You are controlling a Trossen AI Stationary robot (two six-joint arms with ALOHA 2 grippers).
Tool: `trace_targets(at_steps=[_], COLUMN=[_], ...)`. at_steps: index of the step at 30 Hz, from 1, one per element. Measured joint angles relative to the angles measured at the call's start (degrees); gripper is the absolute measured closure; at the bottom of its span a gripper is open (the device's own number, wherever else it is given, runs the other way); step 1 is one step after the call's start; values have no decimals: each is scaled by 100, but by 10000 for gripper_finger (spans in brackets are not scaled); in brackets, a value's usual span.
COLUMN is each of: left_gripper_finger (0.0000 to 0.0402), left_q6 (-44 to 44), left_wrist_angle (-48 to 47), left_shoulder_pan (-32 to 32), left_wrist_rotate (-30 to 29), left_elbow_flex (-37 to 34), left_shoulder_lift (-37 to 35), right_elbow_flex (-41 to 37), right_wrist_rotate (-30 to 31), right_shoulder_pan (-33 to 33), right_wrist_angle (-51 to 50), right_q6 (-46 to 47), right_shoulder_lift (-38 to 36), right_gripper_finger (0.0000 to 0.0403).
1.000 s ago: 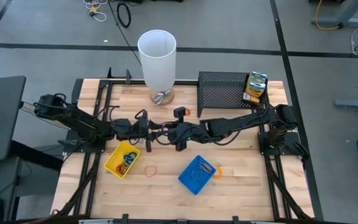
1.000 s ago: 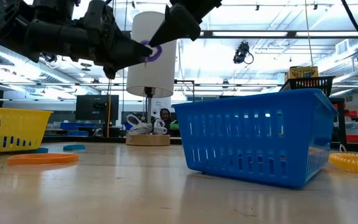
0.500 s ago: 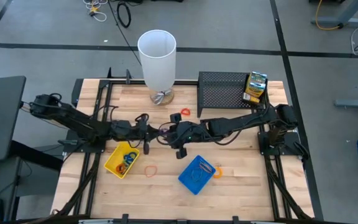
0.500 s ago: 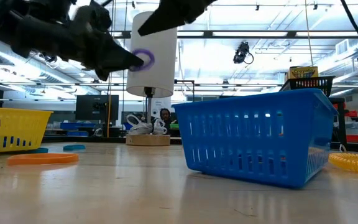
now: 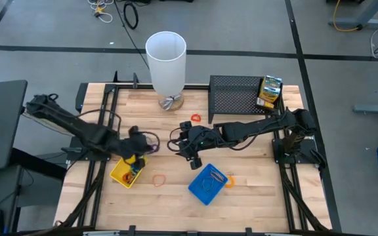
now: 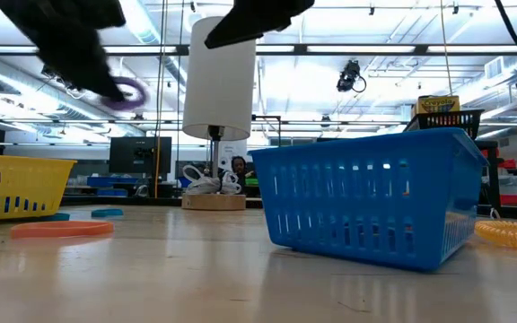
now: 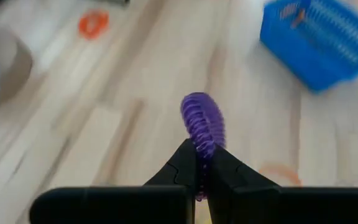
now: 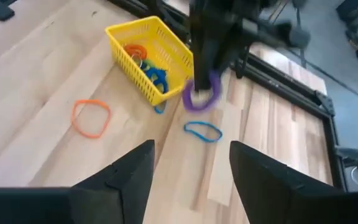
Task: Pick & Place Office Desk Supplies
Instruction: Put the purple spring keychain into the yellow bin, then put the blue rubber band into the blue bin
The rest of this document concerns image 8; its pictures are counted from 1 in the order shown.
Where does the purple coil wristband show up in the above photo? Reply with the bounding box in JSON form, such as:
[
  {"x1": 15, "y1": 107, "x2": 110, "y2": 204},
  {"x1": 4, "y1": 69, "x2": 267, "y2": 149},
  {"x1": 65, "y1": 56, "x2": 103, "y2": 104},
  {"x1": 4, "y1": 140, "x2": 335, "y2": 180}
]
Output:
[{"x1": 181, "y1": 70, "x2": 223, "y2": 113}]

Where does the orange coil wristband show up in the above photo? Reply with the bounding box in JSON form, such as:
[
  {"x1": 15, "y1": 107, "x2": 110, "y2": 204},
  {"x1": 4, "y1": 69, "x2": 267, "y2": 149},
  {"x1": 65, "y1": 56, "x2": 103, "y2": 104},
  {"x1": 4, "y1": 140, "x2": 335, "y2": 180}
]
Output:
[{"x1": 123, "y1": 43, "x2": 149, "y2": 62}]

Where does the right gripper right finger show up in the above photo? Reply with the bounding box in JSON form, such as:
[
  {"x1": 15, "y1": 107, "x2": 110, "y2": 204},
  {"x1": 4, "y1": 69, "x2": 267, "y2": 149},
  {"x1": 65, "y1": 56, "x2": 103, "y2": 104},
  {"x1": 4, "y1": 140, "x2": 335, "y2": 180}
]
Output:
[{"x1": 229, "y1": 140, "x2": 350, "y2": 224}]

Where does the blue rubber band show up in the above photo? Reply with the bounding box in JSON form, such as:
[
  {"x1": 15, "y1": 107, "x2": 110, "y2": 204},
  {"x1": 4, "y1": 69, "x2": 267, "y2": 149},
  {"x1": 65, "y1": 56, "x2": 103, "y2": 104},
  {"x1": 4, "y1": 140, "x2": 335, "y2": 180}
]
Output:
[
  {"x1": 183, "y1": 120, "x2": 224, "y2": 144},
  {"x1": 153, "y1": 100, "x2": 168, "y2": 115}
]

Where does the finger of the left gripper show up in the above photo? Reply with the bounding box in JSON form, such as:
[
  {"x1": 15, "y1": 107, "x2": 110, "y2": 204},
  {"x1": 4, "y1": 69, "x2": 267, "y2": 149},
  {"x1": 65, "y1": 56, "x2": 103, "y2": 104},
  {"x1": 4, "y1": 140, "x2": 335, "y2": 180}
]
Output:
[
  {"x1": 194, "y1": 62, "x2": 206, "y2": 91},
  {"x1": 204, "y1": 62, "x2": 226, "y2": 91}
]

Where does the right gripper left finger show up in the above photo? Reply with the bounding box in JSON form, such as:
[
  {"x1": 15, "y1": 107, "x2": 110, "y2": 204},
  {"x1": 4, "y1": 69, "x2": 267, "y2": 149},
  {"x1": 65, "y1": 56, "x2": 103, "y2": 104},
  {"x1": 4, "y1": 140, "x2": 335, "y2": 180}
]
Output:
[{"x1": 70, "y1": 139, "x2": 156, "y2": 224}]

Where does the yellow plastic basket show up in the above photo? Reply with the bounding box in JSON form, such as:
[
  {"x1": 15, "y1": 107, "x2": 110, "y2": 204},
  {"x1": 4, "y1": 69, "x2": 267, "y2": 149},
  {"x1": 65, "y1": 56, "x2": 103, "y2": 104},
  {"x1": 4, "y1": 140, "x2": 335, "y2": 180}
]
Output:
[{"x1": 104, "y1": 15, "x2": 195, "y2": 106}]

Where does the green coil wristband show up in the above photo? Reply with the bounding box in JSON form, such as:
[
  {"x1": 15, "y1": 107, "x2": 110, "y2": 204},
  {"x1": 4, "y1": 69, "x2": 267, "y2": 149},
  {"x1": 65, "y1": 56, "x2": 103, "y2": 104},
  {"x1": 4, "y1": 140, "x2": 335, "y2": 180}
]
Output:
[{"x1": 140, "y1": 58, "x2": 155, "y2": 71}]

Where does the orange rubber band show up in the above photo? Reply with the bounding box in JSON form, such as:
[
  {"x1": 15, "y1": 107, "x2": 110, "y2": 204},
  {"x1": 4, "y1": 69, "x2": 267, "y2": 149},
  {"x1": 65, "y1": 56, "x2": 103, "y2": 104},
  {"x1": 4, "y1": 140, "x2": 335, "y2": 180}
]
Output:
[{"x1": 71, "y1": 99, "x2": 111, "y2": 139}]

